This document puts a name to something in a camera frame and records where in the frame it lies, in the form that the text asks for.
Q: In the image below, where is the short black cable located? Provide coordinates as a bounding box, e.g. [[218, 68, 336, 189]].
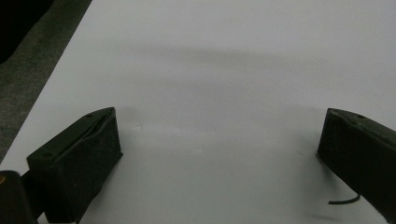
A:
[[327, 193, 362, 205]]

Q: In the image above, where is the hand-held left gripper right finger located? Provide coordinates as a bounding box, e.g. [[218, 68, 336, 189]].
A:
[[316, 107, 396, 224]]

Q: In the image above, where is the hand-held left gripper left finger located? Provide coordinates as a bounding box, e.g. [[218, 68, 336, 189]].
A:
[[26, 106, 123, 224]]

